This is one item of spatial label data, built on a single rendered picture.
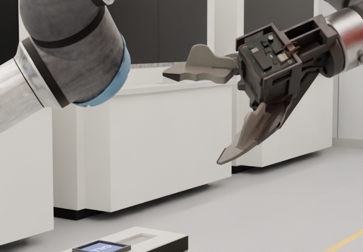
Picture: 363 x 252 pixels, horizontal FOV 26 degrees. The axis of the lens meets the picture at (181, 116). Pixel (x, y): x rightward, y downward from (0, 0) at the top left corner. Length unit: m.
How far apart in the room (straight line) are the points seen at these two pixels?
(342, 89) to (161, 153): 3.83
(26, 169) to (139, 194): 1.16
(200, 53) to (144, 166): 4.60
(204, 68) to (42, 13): 0.23
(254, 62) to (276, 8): 6.84
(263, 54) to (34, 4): 0.33
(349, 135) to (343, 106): 0.34
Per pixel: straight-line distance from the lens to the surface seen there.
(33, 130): 4.67
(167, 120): 5.76
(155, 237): 1.12
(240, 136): 0.92
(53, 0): 1.06
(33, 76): 1.13
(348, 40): 0.99
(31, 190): 4.71
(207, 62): 1.00
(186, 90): 5.97
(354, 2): 1.06
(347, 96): 9.13
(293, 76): 0.95
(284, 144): 7.53
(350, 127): 9.14
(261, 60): 0.93
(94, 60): 1.13
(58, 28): 1.08
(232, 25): 7.11
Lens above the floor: 1.24
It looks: 6 degrees down
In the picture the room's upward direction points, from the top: straight up
